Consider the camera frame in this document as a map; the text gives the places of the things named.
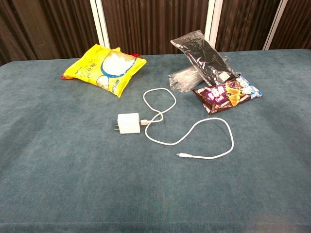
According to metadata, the white charging cable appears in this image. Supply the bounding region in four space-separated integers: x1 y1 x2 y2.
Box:
139 87 235 160

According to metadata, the white USB wall charger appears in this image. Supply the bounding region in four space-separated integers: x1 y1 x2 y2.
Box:
113 113 141 134

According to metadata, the clear plastic packet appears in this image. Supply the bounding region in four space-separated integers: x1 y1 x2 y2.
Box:
168 65 207 93

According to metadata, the brown chocolate snack bag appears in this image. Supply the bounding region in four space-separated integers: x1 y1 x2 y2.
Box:
191 75 264 115

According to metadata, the yellow marshmallow snack bag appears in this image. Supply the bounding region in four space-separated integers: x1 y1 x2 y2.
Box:
63 43 148 98

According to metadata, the black garment in clear bag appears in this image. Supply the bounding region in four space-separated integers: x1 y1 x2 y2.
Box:
170 30 241 84

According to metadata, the dark slatted screen panel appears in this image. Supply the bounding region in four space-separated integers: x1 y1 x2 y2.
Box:
102 0 212 56
269 0 311 50
215 0 281 53
0 0 99 67

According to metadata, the teal table cloth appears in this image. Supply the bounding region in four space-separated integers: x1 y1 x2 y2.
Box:
0 49 311 233

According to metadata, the white partition frame post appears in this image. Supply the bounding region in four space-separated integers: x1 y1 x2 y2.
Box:
205 0 224 53
89 0 111 49
262 0 289 50

